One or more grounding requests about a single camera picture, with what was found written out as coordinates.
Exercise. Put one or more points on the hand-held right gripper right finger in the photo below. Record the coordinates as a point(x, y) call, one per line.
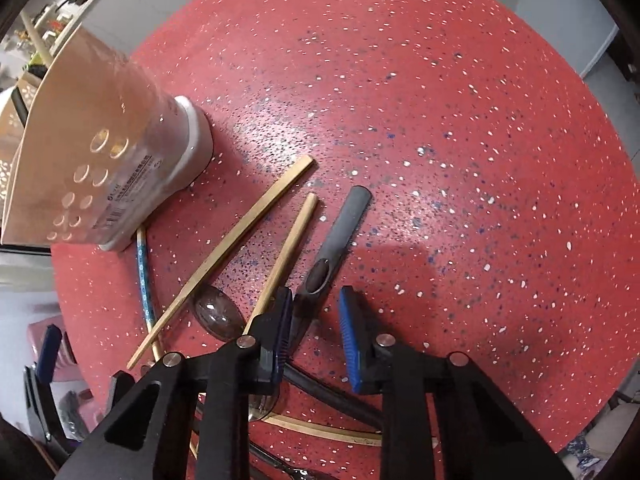
point(350, 345)

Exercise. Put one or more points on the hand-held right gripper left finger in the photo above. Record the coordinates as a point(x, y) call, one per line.
point(281, 332)

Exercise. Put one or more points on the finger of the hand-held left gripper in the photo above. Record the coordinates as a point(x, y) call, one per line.
point(47, 355)
point(119, 387)

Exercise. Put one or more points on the wooden chopstick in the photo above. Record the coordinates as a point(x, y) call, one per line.
point(37, 40)
point(240, 227)
point(292, 245)
point(325, 430)

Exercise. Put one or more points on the beige perforated utensil holder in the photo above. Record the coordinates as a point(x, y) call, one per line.
point(100, 110)

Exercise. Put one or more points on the clear plastic spoon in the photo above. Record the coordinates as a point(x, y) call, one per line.
point(217, 312)

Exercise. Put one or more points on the blue patterned chopstick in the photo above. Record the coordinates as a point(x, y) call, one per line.
point(145, 280)

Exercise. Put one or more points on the white perforated storage rack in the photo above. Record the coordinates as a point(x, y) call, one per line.
point(10, 125)

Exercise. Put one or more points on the white cabinet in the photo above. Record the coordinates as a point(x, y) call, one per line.
point(555, 5)

